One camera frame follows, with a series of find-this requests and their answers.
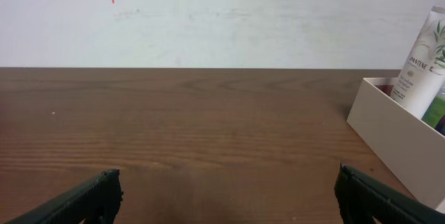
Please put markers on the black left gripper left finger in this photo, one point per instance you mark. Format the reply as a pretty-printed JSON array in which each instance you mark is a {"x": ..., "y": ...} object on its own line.
[{"x": 96, "y": 200}]

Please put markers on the white shampoo tube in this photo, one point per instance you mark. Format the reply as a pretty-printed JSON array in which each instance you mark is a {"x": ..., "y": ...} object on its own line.
[{"x": 423, "y": 72}]

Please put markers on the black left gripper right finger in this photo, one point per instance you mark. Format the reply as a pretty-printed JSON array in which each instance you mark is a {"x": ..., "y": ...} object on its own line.
[{"x": 364, "y": 200}]

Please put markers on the white box pink interior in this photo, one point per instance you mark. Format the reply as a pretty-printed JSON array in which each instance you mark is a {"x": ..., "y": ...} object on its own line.
[{"x": 410, "y": 148}]

